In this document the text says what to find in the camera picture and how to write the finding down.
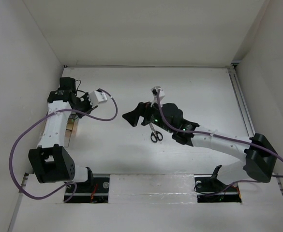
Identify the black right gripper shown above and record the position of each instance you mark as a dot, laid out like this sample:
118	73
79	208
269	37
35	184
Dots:
133	117

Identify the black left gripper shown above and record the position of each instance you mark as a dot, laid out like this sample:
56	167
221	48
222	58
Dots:
89	108

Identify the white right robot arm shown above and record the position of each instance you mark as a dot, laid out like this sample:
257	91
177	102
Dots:
255	155

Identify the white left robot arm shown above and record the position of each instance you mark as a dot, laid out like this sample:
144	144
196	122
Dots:
50	160

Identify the clear smoky organizer tray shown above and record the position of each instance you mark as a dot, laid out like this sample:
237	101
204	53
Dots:
70	131

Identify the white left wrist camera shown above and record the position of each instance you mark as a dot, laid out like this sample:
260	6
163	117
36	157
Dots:
97	97

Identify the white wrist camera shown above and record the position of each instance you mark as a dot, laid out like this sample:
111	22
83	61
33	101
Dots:
158	94
97	97

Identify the black handled scissors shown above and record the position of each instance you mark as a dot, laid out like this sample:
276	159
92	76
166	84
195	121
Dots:
155	135

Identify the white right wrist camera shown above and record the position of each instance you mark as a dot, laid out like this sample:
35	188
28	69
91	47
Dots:
158	94

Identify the aluminium rail right side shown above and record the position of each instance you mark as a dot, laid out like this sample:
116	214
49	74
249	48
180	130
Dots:
240	99

